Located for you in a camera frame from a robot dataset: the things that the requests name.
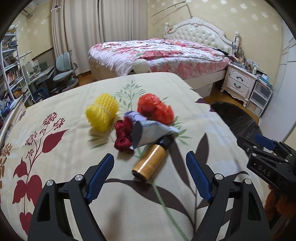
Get beige curtains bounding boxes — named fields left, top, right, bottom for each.
left=51, top=1, right=148, bottom=74

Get gold bottle black cap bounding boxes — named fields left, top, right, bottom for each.
left=132, top=135, right=174, bottom=182

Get orange-red plastic bag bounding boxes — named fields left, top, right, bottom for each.
left=137, top=93, right=175, bottom=125

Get white nightstand with drawers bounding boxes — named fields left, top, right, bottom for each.
left=220, top=63, right=257, bottom=107

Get white tufted headboard bed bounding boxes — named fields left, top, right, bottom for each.
left=88, top=17, right=240, bottom=97

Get pink floral quilt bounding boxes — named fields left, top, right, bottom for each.
left=88, top=38, right=230, bottom=79

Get yellow foam net bundle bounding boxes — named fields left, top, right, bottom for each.
left=85, top=93, right=119, bottom=132

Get white bookshelf with books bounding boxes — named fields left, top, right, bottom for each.
left=1, top=24, right=34, bottom=108

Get plastic drawer storage unit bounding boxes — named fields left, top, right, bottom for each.
left=246, top=80, right=273, bottom=118

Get floral bed sheet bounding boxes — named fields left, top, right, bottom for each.
left=0, top=72, right=269, bottom=241

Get white blue paper packet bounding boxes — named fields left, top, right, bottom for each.
left=124, top=110, right=179, bottom=150

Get grey-blue desk chair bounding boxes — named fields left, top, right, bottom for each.
left=53, top=50, right=79, bottom=93

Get black trash bag bin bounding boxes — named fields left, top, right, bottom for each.
left=211, top=101, right=262, bottom=142

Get white study desk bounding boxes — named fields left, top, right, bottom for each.
left=26, top=66, right=55, bottom=85

